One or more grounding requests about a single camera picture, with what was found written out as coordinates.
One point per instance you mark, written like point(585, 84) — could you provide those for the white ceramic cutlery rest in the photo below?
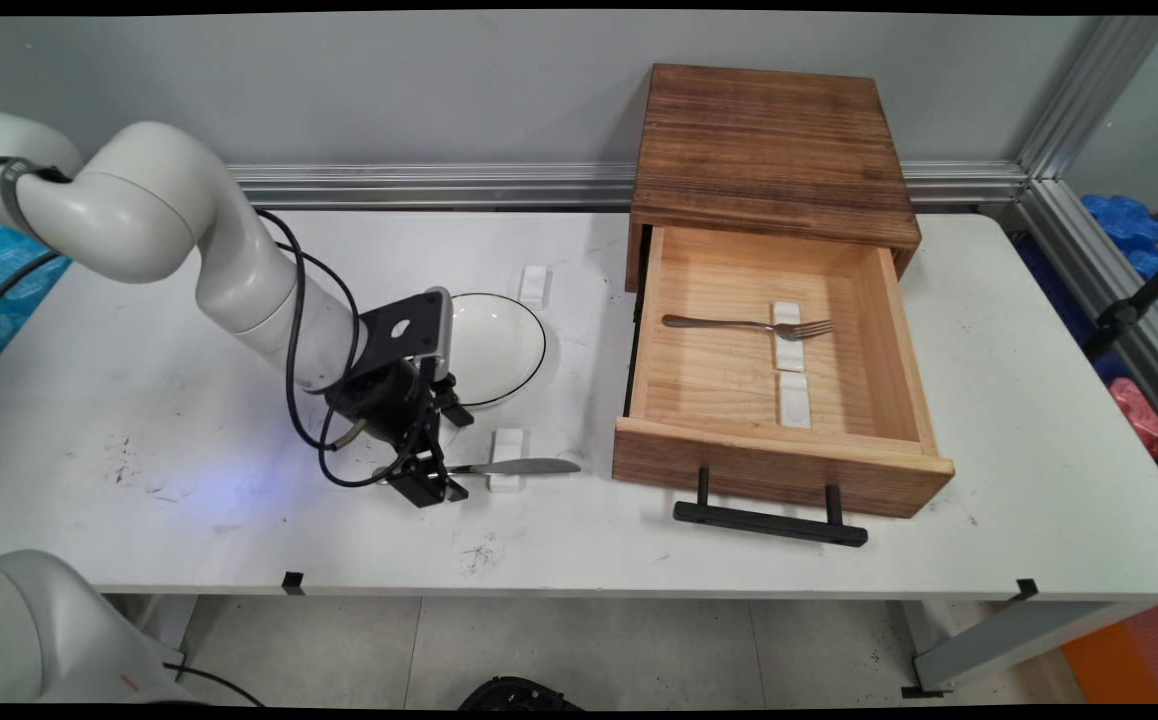
point(789, 355)
point(509, 440)
point(794, 402)
point(534, 285)

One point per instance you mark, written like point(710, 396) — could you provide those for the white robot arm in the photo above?
point(149, 190)

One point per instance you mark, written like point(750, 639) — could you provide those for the black tripod stand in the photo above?
point(1124, 312)

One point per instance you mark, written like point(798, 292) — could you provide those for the light wooden drawer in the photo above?
point(719, 390)

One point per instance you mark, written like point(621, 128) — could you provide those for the black table edge clip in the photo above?
point(293, 583)
point(1027, 589)

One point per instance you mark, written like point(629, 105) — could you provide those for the dark wooden cabinet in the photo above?
point(774, 140)

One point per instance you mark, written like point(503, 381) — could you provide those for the red plastic bag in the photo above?
point(1139, 415)

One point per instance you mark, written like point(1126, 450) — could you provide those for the silver fork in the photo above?
point(719, 323)

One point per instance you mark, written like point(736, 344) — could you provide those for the grey metal table leg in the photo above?
point(171, 620)
point(1019, 640)

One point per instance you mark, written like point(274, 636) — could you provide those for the white plate with black rim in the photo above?
point(499, 345)

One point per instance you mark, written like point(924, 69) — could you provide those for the upright aluminium frame post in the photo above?
point(1089, 95)

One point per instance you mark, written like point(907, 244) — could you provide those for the black round floor object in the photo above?
point(519, 695)

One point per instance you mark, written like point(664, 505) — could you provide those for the horizontal aluminium frame rail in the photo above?
point(419, 185)

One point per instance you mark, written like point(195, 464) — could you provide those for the silver table knife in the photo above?
point(539, 466)

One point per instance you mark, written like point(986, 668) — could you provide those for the orange box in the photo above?
point(1134, 655)

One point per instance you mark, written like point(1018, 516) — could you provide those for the slanted aluminium frame rail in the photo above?
point(1089, 260)

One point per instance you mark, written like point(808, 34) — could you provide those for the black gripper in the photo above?
point(384, 400)

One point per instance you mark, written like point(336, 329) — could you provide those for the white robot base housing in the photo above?
point(39, 630)

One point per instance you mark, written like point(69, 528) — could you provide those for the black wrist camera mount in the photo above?
point(409, 330)

